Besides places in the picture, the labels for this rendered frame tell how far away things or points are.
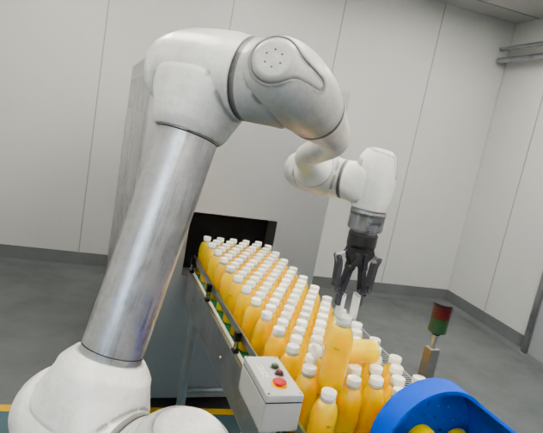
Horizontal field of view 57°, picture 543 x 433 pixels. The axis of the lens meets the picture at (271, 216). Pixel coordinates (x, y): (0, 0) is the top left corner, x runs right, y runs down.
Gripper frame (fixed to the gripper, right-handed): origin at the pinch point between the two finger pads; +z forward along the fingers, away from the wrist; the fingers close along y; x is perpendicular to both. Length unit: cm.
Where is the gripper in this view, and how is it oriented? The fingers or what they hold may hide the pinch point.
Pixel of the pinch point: (347, 306)
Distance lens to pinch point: 134.6
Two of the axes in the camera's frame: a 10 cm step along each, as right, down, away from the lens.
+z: -1.8, 9.7, 1.7
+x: -3.2, -2.2, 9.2
